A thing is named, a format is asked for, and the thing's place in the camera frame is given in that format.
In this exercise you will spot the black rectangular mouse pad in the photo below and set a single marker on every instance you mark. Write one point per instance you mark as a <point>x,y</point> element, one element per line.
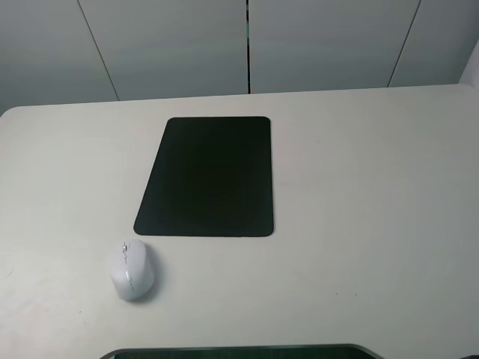
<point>212,177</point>

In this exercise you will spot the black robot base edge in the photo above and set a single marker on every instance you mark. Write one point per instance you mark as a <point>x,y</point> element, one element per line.
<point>293,351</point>

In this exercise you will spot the white wireless computer mouse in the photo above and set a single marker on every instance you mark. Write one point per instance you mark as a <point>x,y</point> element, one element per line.
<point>130,270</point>

